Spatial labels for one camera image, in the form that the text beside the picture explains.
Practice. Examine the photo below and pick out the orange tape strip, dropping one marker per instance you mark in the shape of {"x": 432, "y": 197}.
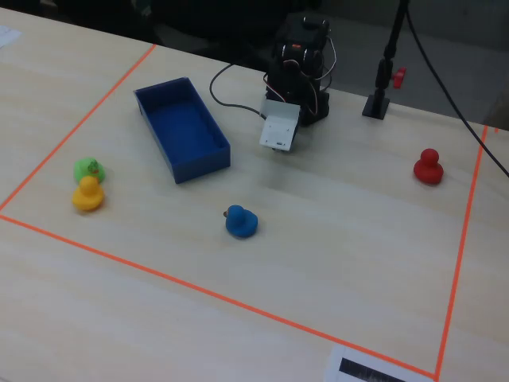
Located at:
{"x": 79, "y": 123}
{"x": 199, "y": 289}
{"x": 463, "y": 242}

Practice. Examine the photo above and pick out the green rubber duck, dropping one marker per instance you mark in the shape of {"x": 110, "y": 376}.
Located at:
{"x": 84, "y": 169}

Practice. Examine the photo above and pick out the blue rectangular box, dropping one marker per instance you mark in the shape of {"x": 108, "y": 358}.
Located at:
{"x": 183, "y": 119}

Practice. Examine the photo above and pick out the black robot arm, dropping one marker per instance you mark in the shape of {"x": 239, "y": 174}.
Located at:
{"x": 302, "y": 44}

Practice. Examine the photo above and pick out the red toy fruit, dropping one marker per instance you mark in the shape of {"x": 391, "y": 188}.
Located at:
{"x": 428, "y": 169}

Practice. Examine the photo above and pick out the paper with black bar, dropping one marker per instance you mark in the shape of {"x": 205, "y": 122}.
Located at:
{"x": 350, "y": 364}

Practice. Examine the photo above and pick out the yellow rubber duck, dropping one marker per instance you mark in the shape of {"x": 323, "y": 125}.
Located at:
{"x": 87, "y": 197}

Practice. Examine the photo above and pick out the red clamp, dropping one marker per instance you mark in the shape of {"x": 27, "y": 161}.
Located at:
{"x": 399, "y": 77}

